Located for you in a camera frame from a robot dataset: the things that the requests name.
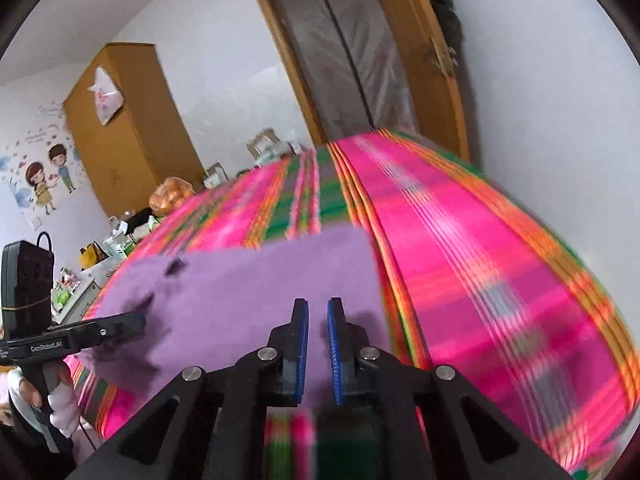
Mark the white wall socket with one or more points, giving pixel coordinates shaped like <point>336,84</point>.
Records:
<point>35,223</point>

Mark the white plastic bag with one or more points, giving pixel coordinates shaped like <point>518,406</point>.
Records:
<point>106,97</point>

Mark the cartoon wall sticker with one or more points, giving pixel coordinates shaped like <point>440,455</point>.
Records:
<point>45,175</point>

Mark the wooden wardrobe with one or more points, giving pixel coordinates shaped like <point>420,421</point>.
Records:
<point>130,135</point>

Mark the grey drawer cabinet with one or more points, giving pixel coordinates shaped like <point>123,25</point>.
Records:
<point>75,302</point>

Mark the small white box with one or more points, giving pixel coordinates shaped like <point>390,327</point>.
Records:
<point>216,174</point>

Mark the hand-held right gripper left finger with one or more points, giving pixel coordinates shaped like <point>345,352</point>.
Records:
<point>300,355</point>

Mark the bag of oranges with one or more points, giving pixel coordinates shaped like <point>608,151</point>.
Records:
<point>171,195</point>

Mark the dark hanging clothes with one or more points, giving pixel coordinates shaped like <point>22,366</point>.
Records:
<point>442,5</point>

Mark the pink green plaid blanket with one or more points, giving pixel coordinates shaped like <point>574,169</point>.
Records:
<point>450,260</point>

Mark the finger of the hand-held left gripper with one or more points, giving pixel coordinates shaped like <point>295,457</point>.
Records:
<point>112,327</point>

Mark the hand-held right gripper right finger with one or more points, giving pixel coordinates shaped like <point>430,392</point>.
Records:
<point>336,355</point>

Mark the brown cardboard box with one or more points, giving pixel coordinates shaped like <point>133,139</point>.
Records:
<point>262,147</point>

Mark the yellow bag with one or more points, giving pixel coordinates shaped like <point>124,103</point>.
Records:
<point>91,256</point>

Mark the purple fleece sweater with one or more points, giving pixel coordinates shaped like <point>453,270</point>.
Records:
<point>250,285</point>

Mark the clear plastic door curtain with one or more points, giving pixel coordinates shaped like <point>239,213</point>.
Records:
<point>345,60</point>

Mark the person's left hand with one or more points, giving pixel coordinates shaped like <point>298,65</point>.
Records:
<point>65,400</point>

